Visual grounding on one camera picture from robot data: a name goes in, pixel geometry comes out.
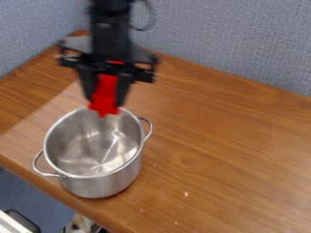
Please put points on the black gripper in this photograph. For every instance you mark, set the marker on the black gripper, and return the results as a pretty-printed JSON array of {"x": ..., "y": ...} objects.
[{"x": 106, "y": 52}]

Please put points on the red ridged block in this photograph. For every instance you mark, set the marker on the red ridged block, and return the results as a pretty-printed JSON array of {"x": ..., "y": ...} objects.
[{"x": 104, "y": 95}]

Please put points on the stainless steel pot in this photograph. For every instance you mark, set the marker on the stainless steel pot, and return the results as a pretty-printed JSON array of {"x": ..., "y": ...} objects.
[{"x": 93, "y": 151}]

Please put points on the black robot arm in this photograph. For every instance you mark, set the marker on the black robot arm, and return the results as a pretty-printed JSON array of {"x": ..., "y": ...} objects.
[{"x": 112, "y": 11}]

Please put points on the white object under table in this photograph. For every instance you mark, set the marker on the white object under table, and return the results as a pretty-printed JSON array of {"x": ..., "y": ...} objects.
[{"x": 81, "y": 225}]

